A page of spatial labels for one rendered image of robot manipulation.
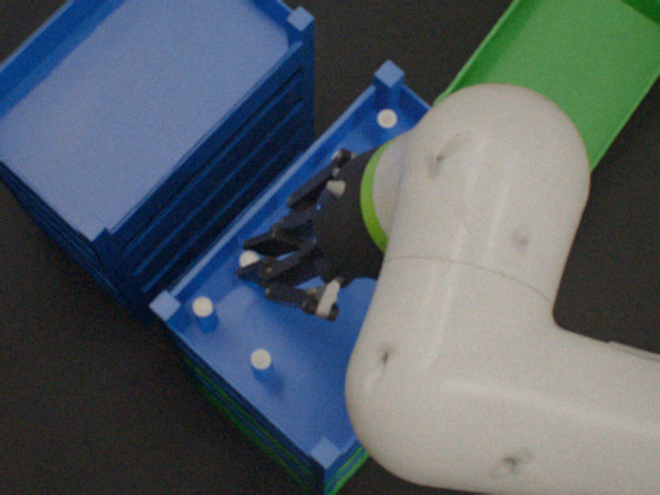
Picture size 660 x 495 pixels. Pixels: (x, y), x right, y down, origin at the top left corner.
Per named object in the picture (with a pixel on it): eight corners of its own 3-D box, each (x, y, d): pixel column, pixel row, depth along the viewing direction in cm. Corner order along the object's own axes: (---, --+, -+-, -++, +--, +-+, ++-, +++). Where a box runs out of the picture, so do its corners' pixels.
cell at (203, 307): (208, 307, 114) (201, 291, 108) (223, 320, 113) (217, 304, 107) (193, 322, 113) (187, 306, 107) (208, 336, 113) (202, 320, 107)
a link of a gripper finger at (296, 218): (322, 217, 93) (327, 198, 93) (267, 227, 103) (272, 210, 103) (370, 234, 94) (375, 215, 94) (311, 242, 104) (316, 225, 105)
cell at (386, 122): (382, 130, 118) (386, 103, 112) (397, 142, 118) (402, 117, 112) (369, 143, 118) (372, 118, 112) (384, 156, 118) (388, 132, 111)
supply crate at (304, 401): (383, 91, 120) (387, 57, 112) (548, 232, 116) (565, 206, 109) (158, 324, 114) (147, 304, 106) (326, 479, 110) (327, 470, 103)
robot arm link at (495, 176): (643, 108, 74) (488, 28, 70) (600, 311, 70) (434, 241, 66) (512, 157, 86) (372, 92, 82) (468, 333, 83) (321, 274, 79)
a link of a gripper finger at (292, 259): (368, 244, 94) (365, 262, 93) (303, 278, 104) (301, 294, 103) (320, 227, 92) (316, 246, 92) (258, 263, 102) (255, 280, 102)
